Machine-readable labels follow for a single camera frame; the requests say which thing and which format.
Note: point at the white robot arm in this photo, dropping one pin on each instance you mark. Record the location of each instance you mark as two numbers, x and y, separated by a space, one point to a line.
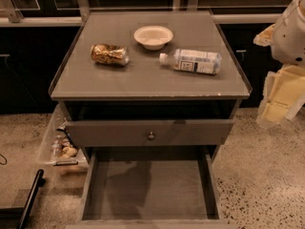
284 91

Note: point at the black bar on floor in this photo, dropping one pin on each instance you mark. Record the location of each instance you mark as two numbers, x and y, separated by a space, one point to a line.
38 182

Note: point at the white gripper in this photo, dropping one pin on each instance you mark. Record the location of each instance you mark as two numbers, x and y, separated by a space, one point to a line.
290 37

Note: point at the open grey middle drawer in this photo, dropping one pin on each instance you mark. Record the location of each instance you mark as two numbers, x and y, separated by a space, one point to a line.
150 190

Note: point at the grey top drawer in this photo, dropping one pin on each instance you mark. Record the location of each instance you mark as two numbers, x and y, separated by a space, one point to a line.
124 133

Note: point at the snack items in bin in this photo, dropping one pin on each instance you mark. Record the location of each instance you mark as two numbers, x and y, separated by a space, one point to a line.
62 145

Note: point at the grey drawer cabinet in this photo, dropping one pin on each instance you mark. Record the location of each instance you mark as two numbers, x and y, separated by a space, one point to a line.
143 89

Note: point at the crushed gold can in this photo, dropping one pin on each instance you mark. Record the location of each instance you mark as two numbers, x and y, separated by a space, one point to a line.
110 54

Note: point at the round metal drawer knob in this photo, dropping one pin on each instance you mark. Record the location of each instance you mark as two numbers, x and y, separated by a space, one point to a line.
151 136

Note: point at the clear plastic water bottle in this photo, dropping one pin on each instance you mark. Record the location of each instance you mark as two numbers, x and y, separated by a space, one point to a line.
192 61

